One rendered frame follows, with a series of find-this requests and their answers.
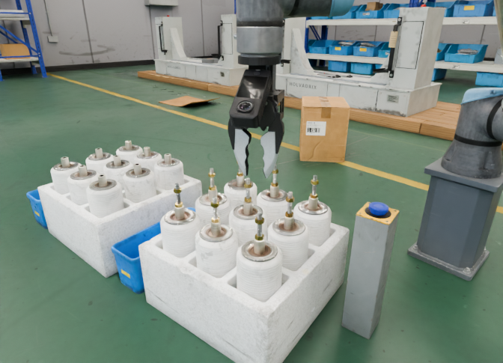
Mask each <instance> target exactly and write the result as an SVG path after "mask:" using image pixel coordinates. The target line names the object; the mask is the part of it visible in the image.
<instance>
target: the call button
mask: <svg viewBox="0 0 503 363"><path fill-rule="evenodd" d="M368 209H369V210H370V212H371V213H373V214H374V215H377V216H384V215H385V214H386V213H387V212H388V206H387V205H386V204H384V203H381V202H372V203H370V204H369V207H368Z"/></svg>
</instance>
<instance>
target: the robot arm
mask: <svg viewBox="0 0 503 363"><path fill-rule="evenodd" d="M354 1H355V0H236V17H237V33H236V34H234V39H235V40H237V52H238V53H240V55H238V64H242V65H248V66H249V69H248V70H245V72H244V74H243V77H242V79H241V82H240V85H239V87H238V89H237V93H236V95H235V97H234V101H233V103H232V105H231V109H230V111H229V115H230V119H229V121H228V135H229V138H230V141H231V146H232V149H233V150H234V154H235V157H236V159H237V162H238V165H239V167H240V169H241V170H242V172H243V174H244V175H245V176H248V172H249V164H248V157H249V151H248V148H249V143H250V142H251V139H252V134H251V133H250V132H249V131H248V128H255V129H256V128H258V127H260V128H261V129H262V131H264V130H265V129H266V127H267V126H268V127H269V129H268V131H267V132H266V133H265V134H263V135H262V136H261V138H260V143H261V146H262V147H263V150H264V155H263V161H264V167H263V173H264V176H265V178H268V177H269V175H270V174H271V173H272V170H273V169H274V167H275V163H276V160H277V158H278V152H279V148H280V146H281V142H282V139H283V137H284V123H283V121H282V118H283V117H284V90H282V89H276V88H275V79H276V64H280V63H281V56H280V55H279V53H282V43H283V27H282V26H283V19H288V18H298V17H299V18H300V17H313V16H327V17H328V18H331V17H332V16H343V15H345V14H346V13H348V12H349V11H350V9H351V7H352V6H353V3H354ZM494 5H495V10H496V19H497V25H498V30H499V39H500V44H501V50H502V59H503V0H494ZM279 103H280V112H278V108H277V105H278V104H279ZM502 142H503V88H473V89H469V90H467V92H465V94H464V97H463V101H462V102H461V108H460V114H459V117H458V121H457V127H456V130H455V134H454V140H453V141H452V142H451V144H450V146H449V148H448V149H447V150H446V152H445V154H444V156H443V157H442V162H441V166H442V167H443V168H444V169H445V170H447V171H450V172H452V173H455V174H459V175H462V176H465V177H473V178H480V179H492V178H497V177H500V176H501V174H502V169H503V161H502Z"/></svg>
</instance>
